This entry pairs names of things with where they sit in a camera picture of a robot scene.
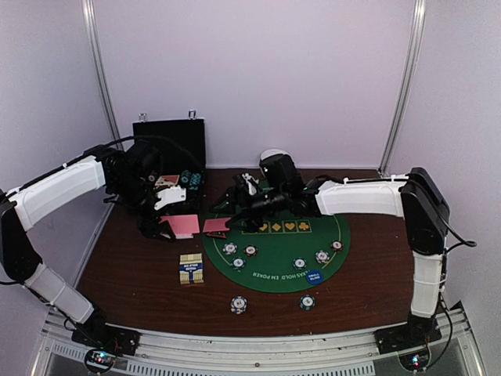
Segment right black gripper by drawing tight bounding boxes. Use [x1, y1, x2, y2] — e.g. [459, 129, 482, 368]
[210, 184, 289, 232]

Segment single red-backed card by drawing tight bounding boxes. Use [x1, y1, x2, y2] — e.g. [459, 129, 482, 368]
[202, 218, 230, 233]

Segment red-backed card deck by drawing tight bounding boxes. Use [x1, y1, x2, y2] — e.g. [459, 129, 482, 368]
[160, 214, 200, 240]

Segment blue tan ten chip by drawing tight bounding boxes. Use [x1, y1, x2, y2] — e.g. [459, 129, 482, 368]
[222, 242, 238, 255]

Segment brown black chip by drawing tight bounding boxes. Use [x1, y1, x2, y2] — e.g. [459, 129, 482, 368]
[330, 240, 344, 253]
[243, 245, 258, 257]

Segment green blue chip bottom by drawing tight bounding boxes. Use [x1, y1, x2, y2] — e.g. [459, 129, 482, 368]
[292, 258, 308, 270]

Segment blue small blind button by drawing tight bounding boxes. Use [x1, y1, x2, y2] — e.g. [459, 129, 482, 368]
[306, 270, 324, 285]

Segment red black all-in triangle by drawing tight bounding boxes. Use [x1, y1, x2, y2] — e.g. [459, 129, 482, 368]
[206, 231, 227, 240]

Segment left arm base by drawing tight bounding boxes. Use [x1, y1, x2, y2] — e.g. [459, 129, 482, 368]
[71, 325, 141, 356]

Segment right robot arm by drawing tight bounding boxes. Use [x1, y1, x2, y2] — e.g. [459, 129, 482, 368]
[211, 149, 450, 346]

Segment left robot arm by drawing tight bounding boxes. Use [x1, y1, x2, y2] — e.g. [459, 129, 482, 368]
[1, 139, 175, 348]

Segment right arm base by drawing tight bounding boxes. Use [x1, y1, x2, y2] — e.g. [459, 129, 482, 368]
[374, 324, 442, 355]

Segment teal chips in case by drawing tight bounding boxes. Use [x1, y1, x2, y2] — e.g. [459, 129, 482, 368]
[188, 173, 202, 190]

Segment card pack in case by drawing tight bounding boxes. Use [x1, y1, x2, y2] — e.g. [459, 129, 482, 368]
[155, 175, 179, 186]

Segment green blue chips in case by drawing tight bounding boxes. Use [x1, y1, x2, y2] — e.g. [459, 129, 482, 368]
[180, 170, 192, 184]

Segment gold blue card box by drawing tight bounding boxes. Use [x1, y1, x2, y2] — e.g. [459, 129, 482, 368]
[179, 253, 204, 285]

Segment white ceramic bowl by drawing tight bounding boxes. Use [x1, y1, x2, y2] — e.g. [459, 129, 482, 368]
[260, 149, 288, 160]

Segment round green poker mat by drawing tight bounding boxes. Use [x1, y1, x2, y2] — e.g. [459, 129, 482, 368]
[203, 211, 351, 294]

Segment black poker chip case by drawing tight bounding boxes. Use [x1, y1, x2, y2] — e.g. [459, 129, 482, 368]
[132, 118, 206, 214]

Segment blue tan chip stack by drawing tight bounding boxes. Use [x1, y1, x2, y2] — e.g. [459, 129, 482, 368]
[230, 295, 248, 314]

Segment green blue chip stack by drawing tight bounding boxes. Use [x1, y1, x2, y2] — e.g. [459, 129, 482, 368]
[299, 295, 316, 311]

